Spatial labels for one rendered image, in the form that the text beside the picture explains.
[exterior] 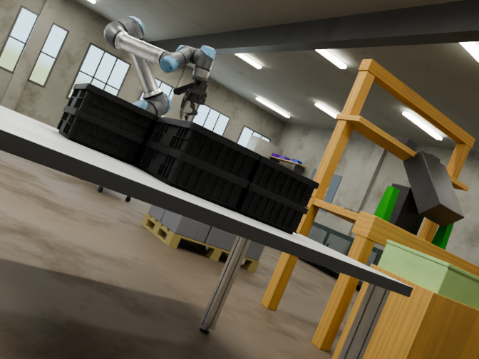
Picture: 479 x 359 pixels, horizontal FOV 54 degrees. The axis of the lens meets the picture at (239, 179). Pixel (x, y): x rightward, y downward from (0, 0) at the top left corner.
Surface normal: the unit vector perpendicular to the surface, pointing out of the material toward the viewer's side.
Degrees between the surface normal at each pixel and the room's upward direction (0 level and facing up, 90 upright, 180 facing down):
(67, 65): 90
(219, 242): 90
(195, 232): 90
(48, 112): 90
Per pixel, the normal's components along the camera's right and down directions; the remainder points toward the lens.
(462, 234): -0.76, -0.34
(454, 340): 0.50, 0.19
